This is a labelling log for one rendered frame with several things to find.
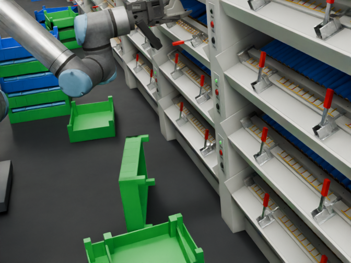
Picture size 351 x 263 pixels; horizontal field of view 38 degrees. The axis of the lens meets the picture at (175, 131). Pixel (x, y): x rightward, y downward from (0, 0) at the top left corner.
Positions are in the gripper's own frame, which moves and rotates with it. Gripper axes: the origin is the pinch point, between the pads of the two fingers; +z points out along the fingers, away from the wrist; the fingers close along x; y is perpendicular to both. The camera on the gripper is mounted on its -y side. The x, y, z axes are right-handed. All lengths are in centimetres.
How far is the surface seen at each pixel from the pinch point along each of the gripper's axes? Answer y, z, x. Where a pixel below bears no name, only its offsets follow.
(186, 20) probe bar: -2.5, -0.2, 1.4
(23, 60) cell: -27, -56, 85
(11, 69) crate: -30, -62, 85
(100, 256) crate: -57, -48, -34
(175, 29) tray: -6.2, -3.1, 6.3
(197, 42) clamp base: -5.1, -3.3, -16.2
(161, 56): -21.8, -3.9, 29.1
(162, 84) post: -33.6, -5.2, 29.4
